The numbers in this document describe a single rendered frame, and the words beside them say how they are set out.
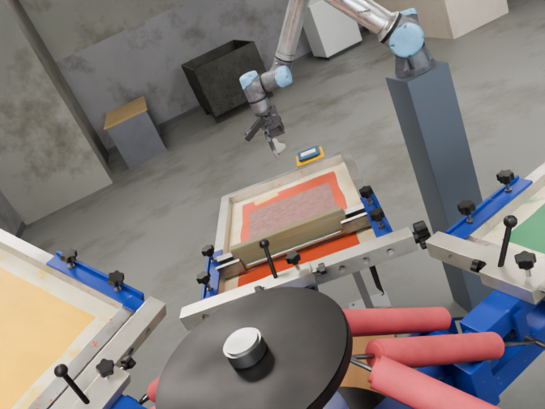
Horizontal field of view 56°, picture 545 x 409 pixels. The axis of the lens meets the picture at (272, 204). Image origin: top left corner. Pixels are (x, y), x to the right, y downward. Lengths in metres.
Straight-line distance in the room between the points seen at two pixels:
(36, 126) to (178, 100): 2.61
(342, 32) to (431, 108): 6.40
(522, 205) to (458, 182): 0.72
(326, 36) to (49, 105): 4.12
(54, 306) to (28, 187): 5.81
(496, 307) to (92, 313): 1.01
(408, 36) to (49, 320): 1.43
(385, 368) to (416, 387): 0.05
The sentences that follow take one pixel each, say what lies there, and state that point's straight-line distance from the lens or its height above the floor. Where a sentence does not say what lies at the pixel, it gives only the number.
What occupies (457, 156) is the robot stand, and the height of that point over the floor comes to 0.82.
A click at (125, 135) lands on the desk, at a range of 7.34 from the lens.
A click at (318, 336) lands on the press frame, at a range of 0.77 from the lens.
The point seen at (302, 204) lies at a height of 0.96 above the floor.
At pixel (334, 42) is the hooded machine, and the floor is 0.22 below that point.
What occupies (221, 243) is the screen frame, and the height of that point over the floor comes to 0.99.
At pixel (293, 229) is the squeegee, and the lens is 1.62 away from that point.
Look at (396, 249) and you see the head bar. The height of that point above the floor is 1.02.
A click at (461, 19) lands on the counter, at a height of 0.18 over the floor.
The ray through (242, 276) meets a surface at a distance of 1.70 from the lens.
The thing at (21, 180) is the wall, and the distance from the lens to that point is 7.29.
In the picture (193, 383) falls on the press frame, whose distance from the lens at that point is 0.81.
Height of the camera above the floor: 1.81
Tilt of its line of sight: 24 degrees down
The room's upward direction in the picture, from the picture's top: 24 degrees counter-clockwise
